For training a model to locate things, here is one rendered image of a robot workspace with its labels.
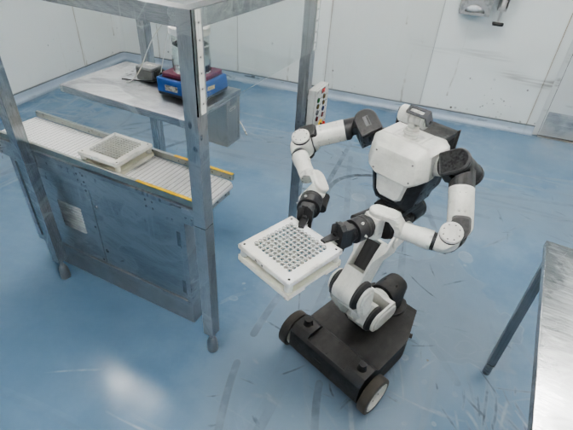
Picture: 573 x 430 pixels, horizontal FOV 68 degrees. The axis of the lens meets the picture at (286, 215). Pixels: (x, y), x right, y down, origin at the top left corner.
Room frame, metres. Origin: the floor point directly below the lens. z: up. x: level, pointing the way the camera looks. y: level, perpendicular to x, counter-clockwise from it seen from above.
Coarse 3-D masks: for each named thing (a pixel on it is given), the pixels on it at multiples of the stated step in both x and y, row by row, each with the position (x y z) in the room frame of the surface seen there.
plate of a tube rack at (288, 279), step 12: (276, 228) 1.16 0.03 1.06; (252, 240) 1.09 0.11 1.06; (252, 252) 1.03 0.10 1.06; (264, 252) 1.03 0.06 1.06; (324, 252) 1.05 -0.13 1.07; (336, 252) 1.06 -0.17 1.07; (264, 264) 0.98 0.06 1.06; (276, 264) 0.98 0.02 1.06; (300, 264) 0.98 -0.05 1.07; (312, 264) 0.99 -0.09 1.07; (324, 264) 1.01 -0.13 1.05; (276, 276) 0.93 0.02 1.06; (288, 276) 0.93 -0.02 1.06; (300, 276) 0.93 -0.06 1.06
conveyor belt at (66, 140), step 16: (32, 128) 2.11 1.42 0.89; (48, 128) 2.13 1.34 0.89; (64, 128) 2.14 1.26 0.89; (48, 144) 1.95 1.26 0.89; (64, 144) 1.96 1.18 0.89; (80, 144) 1.97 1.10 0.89; (160, 160) 1.86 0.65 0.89; (128, 176) 1.70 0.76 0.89; (144, 176) 1.71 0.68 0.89; (160, 176) 1.72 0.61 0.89; (176, 176) 1.73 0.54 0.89; (176, 192) 1.59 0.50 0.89; (224, 192) 1.65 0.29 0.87
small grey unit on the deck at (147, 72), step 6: (138, 66) 1.77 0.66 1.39; (144, 66) 1.77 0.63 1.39; (150, 66) 1.78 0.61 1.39; (156, 66) 1.78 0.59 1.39; (144, 72) 1.76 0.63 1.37; (150, 72) 1.74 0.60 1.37; (156, 72) 1.76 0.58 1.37; (138, 78) 1.77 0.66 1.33; (144, 78) 1.76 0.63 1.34; (150, 78) 1.74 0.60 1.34; (156, 78) 1.77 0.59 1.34
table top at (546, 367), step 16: (544, 256) 1.35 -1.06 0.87; (560, 256) 1.34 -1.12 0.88; (544, 272) 1.24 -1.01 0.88; (560, 272) 1.24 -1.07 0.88; (544, 288) 1.15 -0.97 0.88; (560, 288) 1.16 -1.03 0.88; (544, 304) 1.07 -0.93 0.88; (560, 304) 1.08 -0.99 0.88; (544, 320) 1.00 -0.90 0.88; (560, 320) 1.00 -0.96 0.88; (544, 336) 0.93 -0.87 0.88; (560, 336) 0.93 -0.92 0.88; (544, 352) 0.86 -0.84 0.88; (560, 352) 0.87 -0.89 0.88; (544, 368) 0.80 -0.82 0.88; (560, 368) 0.81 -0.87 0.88; (544, 384) 0.75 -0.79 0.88; (560, 384) 0.75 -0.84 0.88; (544, 400) 0.70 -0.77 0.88; (560, 400) 0.70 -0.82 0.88; (544, 416) 0.65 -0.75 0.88; (560, 416) 0.65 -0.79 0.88
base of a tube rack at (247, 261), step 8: (240, 256) 1.06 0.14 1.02; (248, 264) 1.03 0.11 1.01; (256, 264) 1.02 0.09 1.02; (328, 264) 1.04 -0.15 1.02; (336, 264) 1.05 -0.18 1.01; (256, 272) 1.00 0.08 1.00; (264, 272) 0.99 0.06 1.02; (320, 272) 1.00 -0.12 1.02; (328, 272) 1.03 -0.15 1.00; (264, 280) 0.97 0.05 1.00; (272, 280) 0.96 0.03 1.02; (304, 280) 0.96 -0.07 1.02; (312, 280) 0.97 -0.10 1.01; (280, 288) 0.92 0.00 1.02; (296, 288) 0.93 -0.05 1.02; (288, 296) 0.90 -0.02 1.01
